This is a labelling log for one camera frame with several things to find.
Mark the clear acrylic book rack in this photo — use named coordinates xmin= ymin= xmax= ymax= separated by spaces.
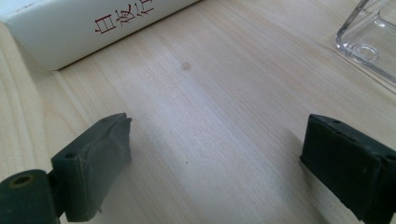
xmin=334 ymin=0 xmax=396 ymax=94

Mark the white box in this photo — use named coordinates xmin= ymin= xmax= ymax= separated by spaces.
xmin=0 ymin=0 xmax=200 ymax=71

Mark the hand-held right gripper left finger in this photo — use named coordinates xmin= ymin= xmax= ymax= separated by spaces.
xmin=50 ymin=112 xmax=133 ymax=223

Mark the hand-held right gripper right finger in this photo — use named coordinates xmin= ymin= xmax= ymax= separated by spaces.
xmin=299 ymin=113 xmax=396 ymax=224

